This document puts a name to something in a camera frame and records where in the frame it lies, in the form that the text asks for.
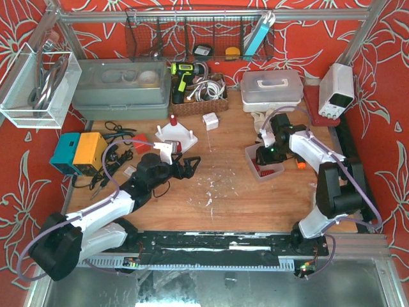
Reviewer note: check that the woven wicker basket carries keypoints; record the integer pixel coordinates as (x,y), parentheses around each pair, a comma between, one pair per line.
(202,107)

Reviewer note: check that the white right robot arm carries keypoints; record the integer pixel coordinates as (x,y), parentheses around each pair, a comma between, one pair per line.
(341,187)

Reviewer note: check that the black wire wall basket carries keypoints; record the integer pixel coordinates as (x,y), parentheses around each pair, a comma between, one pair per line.
(170,33)

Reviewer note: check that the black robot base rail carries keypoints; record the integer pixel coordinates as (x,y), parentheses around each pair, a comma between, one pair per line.
(220,249)

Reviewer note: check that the teal white book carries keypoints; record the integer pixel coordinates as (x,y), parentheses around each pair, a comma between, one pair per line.
(253,40)

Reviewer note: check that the clear acrylic wall bin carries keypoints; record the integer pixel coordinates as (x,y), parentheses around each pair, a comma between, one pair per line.
(39,93)

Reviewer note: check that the grey plastic toolbox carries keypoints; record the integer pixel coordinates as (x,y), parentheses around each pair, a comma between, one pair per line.
(119,89)

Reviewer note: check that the yellow tape measure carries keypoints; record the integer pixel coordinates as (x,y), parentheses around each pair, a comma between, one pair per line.
(232,54)

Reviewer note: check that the white work gloves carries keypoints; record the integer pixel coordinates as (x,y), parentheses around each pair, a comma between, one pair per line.
(259,119)

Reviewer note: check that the clear tray of red parts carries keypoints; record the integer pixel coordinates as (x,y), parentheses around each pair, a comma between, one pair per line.
(261,173)

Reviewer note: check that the white plastic storage box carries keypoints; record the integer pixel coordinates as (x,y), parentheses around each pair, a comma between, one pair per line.
(270,89)

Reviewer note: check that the red cube power socket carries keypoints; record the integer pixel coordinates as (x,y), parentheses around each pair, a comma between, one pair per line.
(140,143)

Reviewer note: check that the white peg base plate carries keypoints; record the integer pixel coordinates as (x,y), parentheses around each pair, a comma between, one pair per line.
(179,133)

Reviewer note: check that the red mat under supply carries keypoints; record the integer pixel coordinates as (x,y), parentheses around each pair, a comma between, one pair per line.
(311,97)

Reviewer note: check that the yellow teal soldering station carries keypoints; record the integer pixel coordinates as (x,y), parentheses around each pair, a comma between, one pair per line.
(79,153)

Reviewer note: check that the white bench power supply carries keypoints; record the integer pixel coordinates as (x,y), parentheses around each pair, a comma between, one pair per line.
(336,91)

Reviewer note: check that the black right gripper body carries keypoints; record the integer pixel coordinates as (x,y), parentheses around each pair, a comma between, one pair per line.
(264,155)

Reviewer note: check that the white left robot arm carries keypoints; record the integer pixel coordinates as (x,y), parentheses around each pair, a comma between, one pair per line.
(66,240)

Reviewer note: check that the white cube power adapter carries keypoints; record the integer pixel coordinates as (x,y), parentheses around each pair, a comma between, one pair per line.
(210,121)

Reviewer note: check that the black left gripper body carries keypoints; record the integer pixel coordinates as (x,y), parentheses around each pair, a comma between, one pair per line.
(180,167)

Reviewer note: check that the green black cordless drill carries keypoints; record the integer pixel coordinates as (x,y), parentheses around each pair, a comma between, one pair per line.
(185,73)

